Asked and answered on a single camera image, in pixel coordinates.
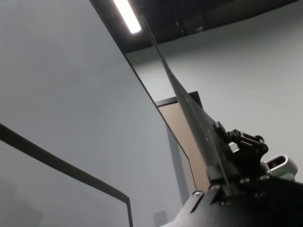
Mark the black robot print poster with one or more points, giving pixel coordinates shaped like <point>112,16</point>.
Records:
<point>201,132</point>

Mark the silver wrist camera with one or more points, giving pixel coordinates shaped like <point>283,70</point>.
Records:
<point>284,165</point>

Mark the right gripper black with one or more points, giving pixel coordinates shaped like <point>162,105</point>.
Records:
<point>252,153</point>

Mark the long white ceiling light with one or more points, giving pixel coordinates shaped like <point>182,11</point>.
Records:
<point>127,16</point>

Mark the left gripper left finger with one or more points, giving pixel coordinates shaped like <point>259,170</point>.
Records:
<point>216,194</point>

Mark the brown door black frame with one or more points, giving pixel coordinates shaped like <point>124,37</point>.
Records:
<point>175,123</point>

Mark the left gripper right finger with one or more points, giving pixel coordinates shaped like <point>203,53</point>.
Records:
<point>233,182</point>

